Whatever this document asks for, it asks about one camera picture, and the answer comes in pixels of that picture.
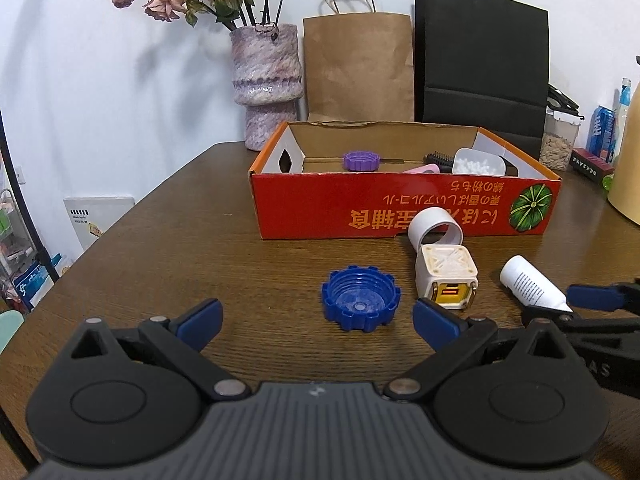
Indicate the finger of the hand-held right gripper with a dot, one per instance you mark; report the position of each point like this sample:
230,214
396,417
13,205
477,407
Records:
600,340
590,296

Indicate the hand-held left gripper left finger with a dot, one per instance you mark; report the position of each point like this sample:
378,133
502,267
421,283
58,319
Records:
202,317

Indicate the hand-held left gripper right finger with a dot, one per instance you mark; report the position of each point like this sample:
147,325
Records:
435,322

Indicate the white squeeze tube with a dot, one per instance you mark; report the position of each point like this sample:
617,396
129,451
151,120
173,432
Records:
525,280

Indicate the blue plastic cap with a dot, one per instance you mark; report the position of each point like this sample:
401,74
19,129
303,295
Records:
360,300

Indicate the orange cardboard box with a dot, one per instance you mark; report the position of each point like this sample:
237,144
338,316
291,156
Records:
350,205

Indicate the purple plastic cap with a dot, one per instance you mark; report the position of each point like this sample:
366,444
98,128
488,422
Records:
361,161

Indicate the white cube charger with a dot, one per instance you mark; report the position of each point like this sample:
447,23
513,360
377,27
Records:
445,270

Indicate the white plastic cylinder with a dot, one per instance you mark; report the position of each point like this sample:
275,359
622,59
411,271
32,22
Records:
425,220

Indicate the green round object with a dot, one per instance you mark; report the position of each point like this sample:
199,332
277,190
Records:
607,182

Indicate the dark red box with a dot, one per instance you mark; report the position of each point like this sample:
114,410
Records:
590,161

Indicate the clear container with seeds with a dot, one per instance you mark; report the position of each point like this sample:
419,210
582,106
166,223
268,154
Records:
555,150

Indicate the pink flat object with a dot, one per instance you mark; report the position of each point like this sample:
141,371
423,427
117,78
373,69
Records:
422,169

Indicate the black hairbrush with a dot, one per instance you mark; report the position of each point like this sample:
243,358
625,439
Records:
439,159

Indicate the blue can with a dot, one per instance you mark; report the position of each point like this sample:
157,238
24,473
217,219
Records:
602,130

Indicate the blue white packet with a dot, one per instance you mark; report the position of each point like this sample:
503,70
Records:
32,285

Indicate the clear bottle with blue cap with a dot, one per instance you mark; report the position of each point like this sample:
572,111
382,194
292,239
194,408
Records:
624,105

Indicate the pale green object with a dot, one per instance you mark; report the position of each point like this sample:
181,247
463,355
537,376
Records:
7,332

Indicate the purple white knitted vase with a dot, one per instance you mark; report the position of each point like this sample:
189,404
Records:
265,85

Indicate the black paper bag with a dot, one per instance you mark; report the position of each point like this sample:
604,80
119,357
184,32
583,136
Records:
480,60

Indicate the brown paper bag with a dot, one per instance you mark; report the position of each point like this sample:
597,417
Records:
357,70

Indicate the white wall socket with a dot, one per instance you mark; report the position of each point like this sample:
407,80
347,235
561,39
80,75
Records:
20,174

